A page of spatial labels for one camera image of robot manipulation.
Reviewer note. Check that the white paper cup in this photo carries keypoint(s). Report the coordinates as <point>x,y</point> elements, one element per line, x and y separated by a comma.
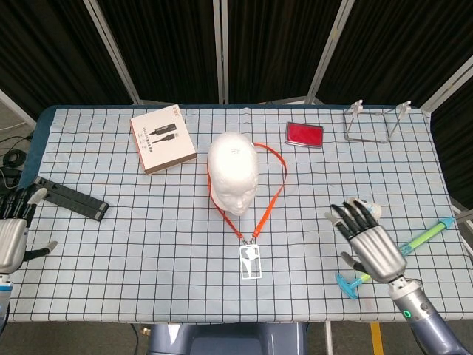
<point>375,209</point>

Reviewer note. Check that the grey table leg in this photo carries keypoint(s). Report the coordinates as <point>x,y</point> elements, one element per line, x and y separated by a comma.
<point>329,338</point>

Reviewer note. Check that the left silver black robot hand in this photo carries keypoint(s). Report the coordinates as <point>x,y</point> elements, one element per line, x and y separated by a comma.
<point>11,240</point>

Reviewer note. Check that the white foam mannequin head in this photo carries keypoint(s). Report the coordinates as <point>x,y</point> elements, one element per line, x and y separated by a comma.
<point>233,166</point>

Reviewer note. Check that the black power adapter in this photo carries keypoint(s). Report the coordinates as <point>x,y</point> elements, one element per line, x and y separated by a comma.
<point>7,177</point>

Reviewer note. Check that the blue checked tablecloth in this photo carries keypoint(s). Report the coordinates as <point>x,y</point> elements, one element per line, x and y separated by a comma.
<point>111,259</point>

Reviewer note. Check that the black folding stand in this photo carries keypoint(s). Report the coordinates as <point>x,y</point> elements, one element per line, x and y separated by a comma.
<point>74,201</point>

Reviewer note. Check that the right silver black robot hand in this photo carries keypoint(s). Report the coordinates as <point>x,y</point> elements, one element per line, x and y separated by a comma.
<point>378,255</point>

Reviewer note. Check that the black partition panel grey frame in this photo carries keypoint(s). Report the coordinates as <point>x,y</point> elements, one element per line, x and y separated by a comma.
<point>458,129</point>
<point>44,48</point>
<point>166,48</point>
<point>273,48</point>
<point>399,44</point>

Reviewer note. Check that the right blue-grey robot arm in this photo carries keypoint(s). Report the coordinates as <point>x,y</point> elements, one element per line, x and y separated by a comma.
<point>417,310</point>

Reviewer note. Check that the green blue toy syringe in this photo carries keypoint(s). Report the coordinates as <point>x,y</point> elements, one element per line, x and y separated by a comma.
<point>428,233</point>

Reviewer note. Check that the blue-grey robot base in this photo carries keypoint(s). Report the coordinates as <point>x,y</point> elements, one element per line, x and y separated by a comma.
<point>221,344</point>

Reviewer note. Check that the red ink pad tin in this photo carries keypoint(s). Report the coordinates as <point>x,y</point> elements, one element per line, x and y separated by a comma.
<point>305,134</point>

